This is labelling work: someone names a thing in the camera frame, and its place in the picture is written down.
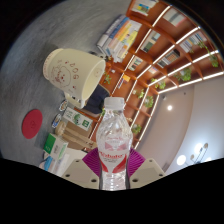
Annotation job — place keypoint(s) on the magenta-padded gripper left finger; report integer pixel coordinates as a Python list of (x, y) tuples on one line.
[(78, 173)]

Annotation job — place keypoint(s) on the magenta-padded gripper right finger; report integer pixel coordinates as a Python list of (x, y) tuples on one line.
[(148, 171)]

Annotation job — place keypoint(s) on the clear water bottle red label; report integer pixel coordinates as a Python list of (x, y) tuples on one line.
[(114, 150)]

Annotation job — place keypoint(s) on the branched ceiling lamp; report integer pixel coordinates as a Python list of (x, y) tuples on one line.
[(196, 153)]

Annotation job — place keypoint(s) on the tall green white carton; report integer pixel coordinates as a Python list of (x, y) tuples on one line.
[(78, 118)]

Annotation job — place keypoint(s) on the small round printed badge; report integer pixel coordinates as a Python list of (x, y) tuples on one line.
[(63, 106), (57, 120)]

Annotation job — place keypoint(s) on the recessed ceiling light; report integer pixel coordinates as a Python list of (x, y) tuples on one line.
[(169, 107)]

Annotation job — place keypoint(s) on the flat round red coaster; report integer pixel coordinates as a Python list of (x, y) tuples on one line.
[(32, 124)]

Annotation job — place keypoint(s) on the dark blue chair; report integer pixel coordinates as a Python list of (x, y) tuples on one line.
[(96, 100)]

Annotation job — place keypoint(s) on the cream printed mug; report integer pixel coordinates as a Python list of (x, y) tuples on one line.
[(70, 73)]

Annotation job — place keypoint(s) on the wooden wall shelf unit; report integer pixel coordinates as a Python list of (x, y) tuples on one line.
[(160, 43)]

